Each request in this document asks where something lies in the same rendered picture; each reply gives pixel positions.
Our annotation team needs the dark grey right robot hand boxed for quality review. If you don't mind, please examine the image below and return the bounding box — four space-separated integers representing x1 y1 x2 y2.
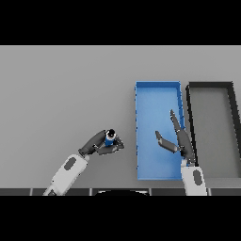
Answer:
154 108 198 168

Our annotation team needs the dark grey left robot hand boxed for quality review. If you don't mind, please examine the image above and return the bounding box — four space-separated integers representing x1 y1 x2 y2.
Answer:
77 129 125 159

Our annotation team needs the blue pipe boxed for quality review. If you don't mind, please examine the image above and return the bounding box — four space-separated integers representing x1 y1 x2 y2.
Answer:
104 128 117 148

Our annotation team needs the blue bin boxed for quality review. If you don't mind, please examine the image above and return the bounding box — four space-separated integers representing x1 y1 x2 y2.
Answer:
134 80 186 181

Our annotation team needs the dark grey bin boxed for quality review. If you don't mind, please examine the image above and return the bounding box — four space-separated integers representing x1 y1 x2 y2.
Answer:
185 81 241 180

